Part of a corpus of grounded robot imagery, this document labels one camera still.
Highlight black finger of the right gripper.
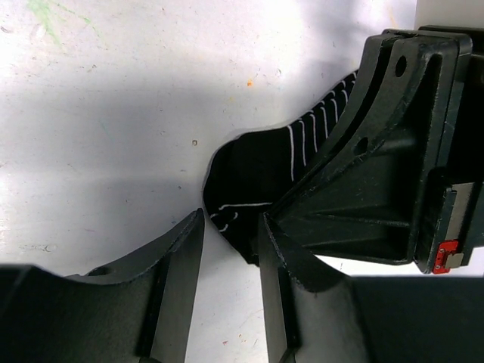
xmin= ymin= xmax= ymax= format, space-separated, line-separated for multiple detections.
xmin=268 ymin=29 xmax=460 ymax=263

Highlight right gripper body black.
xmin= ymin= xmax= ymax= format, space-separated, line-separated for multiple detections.
xmin=415 ymin=25 xmax=483 ymax=275

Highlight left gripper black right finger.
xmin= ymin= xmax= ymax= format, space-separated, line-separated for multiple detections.
xmin=258 ymin=216 xmax=483 ymax=362

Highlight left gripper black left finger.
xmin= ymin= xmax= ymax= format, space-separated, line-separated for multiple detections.
xmin=1 ymin=210 xmax=204 ymax=362

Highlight black sock thin white stripes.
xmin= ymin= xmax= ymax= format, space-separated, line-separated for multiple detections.
xmin=203 ymin=71 xmax=358 ymax=265

